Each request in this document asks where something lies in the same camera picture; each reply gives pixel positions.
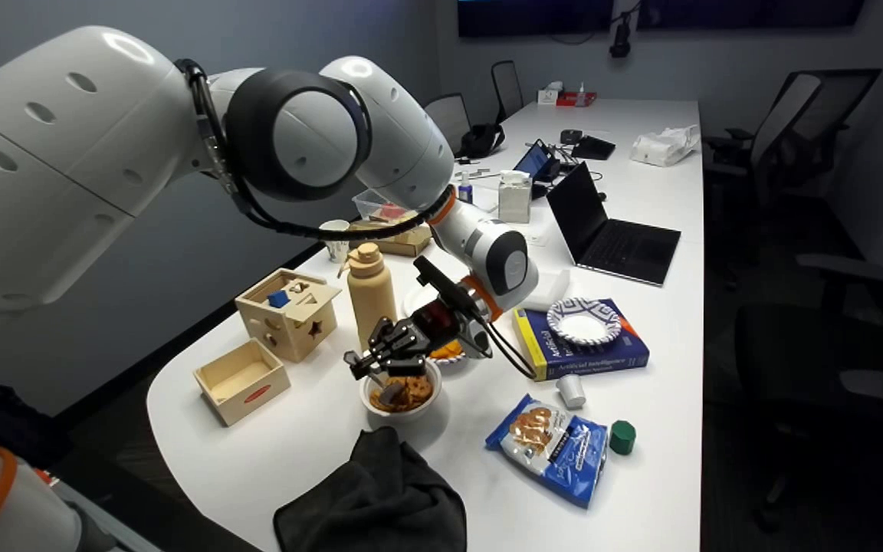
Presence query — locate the dark office chair with armrests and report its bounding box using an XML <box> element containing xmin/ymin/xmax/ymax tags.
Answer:
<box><xmin>733</xmin><ymin>248</ymin><xmax>883</xmax><ymax>534</ymax></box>

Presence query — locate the blue patterned paper plate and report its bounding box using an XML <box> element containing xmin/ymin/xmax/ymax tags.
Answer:
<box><xmin>544</xmin><ymin>294</ymin><xmax>625</xmax><ymax>349</ymax></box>

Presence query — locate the silver spatula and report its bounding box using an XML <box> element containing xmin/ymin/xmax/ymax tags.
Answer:
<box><xmin>340</xmin><ymin>345</ymin><xmax>412</xmax><ymax>406</ymax></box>

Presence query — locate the wooden shape sorter box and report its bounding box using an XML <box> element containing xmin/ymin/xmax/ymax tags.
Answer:
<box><xmin>234</xmin><ymin>267</ymin><xmax>344</xmax><ymax>363</ymax></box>

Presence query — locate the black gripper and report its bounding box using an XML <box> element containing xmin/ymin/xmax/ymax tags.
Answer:
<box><xmin>354</xmin><ymin>300</ymin><xmax>492</xmax><ymax>383</ymax></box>

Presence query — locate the small wooden block box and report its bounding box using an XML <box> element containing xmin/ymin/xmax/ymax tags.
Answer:
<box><xmin>373</xmin><ymin>224</ymin><xmax>434</xmax><ymax>260</ymax></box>

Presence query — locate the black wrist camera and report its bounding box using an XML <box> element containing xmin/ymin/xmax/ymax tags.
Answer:
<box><xmin>412</xmin><ymin>253</ymin><xmax>488</xmax><ymax>323</ymax></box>

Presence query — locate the blue and yellow book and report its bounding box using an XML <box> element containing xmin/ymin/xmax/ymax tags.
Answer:
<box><xmin>508</xmin><ymin>294</ymin><xmax>652</xmax><ymax>383</ymax></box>

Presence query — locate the open black laptop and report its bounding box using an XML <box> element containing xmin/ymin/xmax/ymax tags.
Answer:
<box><xmin>546</xmin><ymin>159</ymin><xmax>684</xmax><ymax>289</ymax></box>

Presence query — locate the open wooden tray box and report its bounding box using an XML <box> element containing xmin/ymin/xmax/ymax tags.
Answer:
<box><xmin>193</xmin><ymin>338</ymin><xmax>294</xmax><ymax>430</ymax></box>

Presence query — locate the white carton box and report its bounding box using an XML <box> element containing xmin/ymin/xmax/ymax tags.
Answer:
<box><xmin>495</xmin><ymin>167</ymin><xmax>537</xmax><ymax>226</ymax></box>

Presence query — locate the black device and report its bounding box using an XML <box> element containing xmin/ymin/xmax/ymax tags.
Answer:
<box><xmin>557</xmin><ymin>125</ymin><xmax>619</xmax><ymax>163</ymax></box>

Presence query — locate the clear plastic marker container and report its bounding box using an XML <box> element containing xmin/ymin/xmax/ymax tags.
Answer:
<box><xmin>350</xmin><ymin>186</ymin><xmax>432</xmax><ymax>243</ymax></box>

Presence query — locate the paper cup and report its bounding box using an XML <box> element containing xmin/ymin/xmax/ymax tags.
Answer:
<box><xmin>315</xmin><ymin>216</ymin><xmax>355</xmax><ymax>263</ymax></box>

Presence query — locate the black bag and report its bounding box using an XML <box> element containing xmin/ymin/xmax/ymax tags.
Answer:
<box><xmin>457</xmin><ymin>118</ymin><xmax>508</xmax><ymax>163</ymax></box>

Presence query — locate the camera on grey pole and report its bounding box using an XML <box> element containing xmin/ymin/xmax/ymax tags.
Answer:
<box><xmin>606</xmin><ymin>0</ymin><xmax>642</xmax><ymax>60</ymax></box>

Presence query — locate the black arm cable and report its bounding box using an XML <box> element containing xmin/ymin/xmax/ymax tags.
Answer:
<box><xmin>174</xmin><ymin>59</ymin><xmax>541</xmax><ymax>383</ymax></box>

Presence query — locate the tablet with blue screen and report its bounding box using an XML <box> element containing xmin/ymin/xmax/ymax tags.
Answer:
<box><xmin>511</xmin><ymin>138</ymin><xmax>563</xmax><ymax>184</ymax></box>

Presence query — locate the red flat box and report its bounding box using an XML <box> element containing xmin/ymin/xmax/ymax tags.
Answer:
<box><xmin>555</xmin><ymin>89</ymin><xmax>600</xmax><ymax>111</ymax></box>

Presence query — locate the small white bottle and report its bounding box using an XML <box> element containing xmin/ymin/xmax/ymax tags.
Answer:
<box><xmin>555</xmin><ymin>371</ymin><xmax>590</xmax><ymax>411</ymax></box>

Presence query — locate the white tissue pile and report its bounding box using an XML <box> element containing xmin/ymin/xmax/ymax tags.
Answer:
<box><xmin>629</xmin><ymin>123</ymin><xmax>701</xmax><ymax>167</ymax></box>

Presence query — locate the wall monitor screen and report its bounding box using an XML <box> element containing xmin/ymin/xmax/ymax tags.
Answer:
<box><xmin>453</xmin><ymin>0</ymin><xmax>614</xmax><ymax>42</ymax></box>
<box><xmin>634</xmin><ymin>0</ymin><xmax>869</xmax><ymax>34</ymax></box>

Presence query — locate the green bottle cap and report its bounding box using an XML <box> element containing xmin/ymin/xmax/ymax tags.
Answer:
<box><xmin>606</xmin><ymin>418</ymin><xmax>642</xmax><ymax>455</ymax></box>

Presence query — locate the grey mesh office chair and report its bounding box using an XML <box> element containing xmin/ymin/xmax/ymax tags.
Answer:
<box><xmin>705</xmin><ymin>66</ymin><xmax>883</xmax><ymax>209</ymax></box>

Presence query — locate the white bowl with snacks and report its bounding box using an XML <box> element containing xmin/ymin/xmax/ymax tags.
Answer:
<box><xmin>358</xmin><ymin>354</ymin><xmax>445</xmax><ymax>423</ymax></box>

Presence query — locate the small bowl with orange food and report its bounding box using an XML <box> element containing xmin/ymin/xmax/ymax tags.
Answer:
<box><xmin>424</xmin><ymin>334</ymin><xmax>481</xmax><ymax>375</ymax></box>

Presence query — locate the black cloth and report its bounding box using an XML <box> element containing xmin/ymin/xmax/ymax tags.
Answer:
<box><xmin>271</xmin><ymin>425</ymin><xmax>470</xmax><ymax>552</ymax></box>

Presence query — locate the blue snack bag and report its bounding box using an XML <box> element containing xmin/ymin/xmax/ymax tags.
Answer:
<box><xmin>481</xmin><ymin>393</ymin><xmax>614</xmax><ymax>511</ymax></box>

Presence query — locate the tan water bottle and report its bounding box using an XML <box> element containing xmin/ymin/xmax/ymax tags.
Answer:
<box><xmin>344</xmin><ymin>240</ymin><xmax>401</xmax><ymax>349</ymax></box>

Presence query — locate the black office chair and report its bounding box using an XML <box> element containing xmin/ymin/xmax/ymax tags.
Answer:
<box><xmin>488</xmin><ymin>59</ymin><xmax>526</xmax><ymax>123</ymax></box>
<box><xmin>419</xmin><ymin>91</ymin><xmax>473</xmax><ymax>157</ymax></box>

